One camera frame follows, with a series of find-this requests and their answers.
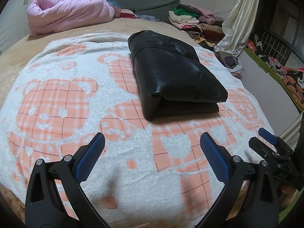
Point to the green mat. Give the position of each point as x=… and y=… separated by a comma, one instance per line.
x=261, y=61

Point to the grey headboard cushion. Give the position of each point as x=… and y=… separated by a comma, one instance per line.
x=142, y=0

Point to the white and orange bear blanket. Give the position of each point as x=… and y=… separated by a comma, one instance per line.
x=71, y=123

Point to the person's right hand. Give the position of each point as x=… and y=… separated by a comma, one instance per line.
x=288, y=194

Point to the cream satin curtain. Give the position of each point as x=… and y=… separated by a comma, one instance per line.
x=239, y=23

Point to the black metal rail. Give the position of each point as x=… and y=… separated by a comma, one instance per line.
x=273, y=40

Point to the white wardrobe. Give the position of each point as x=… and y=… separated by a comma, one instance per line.
x=9, y=23

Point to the scattered colourful clothes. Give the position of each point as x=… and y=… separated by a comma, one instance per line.
x=292, y=76

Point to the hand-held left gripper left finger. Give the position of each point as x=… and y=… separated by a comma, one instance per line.
x=89, y=154

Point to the pink quilt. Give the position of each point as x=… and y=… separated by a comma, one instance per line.
x=71, y=11

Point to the black leather jacket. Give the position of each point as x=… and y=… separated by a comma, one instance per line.
x=171, y=76

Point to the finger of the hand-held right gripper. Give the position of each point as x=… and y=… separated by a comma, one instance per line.
x=261, y=148
x=267, y=135

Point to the tan fluffy blanket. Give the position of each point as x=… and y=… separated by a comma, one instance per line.
x=83, y=28

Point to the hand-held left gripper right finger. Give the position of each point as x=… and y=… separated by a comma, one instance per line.
x=213, y=156

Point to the purple cloth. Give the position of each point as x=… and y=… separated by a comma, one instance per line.
x=229, y=61

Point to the red and teal clothes heap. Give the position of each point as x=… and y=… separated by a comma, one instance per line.
x=125, y=13

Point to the pile of folded clothes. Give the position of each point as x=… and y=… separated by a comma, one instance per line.
x=190, y=21

